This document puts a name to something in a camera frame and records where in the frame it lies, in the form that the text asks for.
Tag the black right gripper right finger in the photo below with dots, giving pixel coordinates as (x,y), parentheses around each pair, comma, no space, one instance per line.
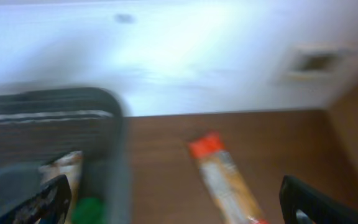
(300,203)

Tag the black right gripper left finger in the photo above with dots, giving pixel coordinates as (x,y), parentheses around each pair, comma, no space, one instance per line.
(49,204)

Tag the green lidded jar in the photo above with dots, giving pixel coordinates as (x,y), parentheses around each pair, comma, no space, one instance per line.
(88,210)

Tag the beige brown coffee pouch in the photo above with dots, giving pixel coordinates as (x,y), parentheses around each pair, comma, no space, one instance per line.
(70,165)

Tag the grey plastic basket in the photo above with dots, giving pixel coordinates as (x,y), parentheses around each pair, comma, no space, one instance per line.
(39,127)

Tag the white wall socket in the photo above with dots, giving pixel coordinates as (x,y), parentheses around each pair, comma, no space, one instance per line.
(314,62)

